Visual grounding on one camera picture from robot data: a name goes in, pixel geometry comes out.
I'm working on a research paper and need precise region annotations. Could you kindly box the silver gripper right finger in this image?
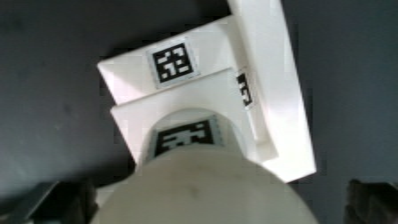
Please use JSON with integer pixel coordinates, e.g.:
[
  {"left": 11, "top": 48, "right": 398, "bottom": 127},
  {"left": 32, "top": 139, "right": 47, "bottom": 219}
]
[{"left": 343, "top": 179, "right": 398, "bottom": 224}]

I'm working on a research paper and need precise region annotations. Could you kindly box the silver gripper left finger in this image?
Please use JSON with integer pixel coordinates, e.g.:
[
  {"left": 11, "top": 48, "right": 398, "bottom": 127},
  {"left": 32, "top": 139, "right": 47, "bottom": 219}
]
[{"left": 2, "top": 180, "right": 98, "bottom": 224}]

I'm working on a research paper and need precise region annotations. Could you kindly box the white lamp bulb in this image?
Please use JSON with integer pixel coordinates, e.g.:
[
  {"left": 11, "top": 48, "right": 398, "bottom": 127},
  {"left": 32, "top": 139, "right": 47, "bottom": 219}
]
[{"left": 89, "top": 108, "right": 322, "bottom": 224}]

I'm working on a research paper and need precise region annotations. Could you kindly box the white lamp base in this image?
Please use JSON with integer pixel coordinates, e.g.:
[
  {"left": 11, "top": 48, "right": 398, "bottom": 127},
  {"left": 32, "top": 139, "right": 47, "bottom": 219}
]
[{"left": 98, "top": 17, "right": 278, "bottom": 163}]

